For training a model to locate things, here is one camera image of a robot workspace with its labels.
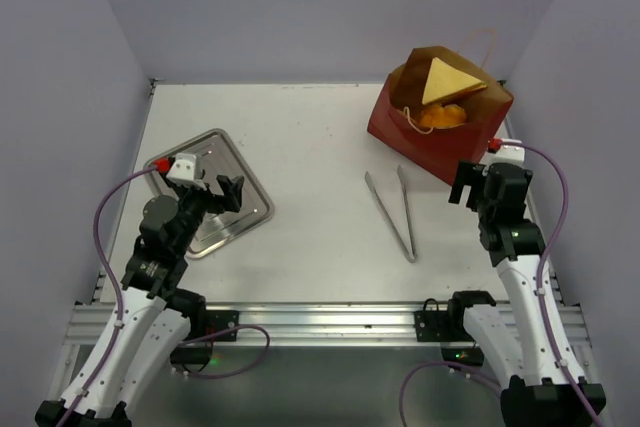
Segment sugared round fake bun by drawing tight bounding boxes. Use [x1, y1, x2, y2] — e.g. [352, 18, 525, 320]
[418, 103, 467, 129]

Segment red brown paper bag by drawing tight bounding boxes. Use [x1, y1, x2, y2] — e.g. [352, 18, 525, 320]
[367, 46, 514, 185]

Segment fake triangle sandwich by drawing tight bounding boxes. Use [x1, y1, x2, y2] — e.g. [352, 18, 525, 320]
[421, 57, 487, 105]

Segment metal tongs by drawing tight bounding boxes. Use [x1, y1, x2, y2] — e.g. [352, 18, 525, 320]
[364, 164, 418, 263]

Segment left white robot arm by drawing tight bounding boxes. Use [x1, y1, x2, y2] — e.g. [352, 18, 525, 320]
[35, 175, 244, 426]

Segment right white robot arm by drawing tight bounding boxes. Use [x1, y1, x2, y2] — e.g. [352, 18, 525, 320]
[447, 161, 606, 426]

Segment stainless steel tray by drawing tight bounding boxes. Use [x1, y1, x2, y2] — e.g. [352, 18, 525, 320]
[145, 129, 275, 259]

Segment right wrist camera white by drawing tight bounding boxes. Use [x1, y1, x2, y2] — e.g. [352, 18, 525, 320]
[487, 138, 525, 167]

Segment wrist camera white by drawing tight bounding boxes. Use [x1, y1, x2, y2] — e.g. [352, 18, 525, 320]
[487, 138, 525, 167]
[152, 152, 204, 186]

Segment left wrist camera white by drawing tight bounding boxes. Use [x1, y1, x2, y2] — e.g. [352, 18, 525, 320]
[152, 152, 204, 186]

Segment aluminium mounting rail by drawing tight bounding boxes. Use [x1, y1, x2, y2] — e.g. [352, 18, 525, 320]
[63, 302, 590, 347]

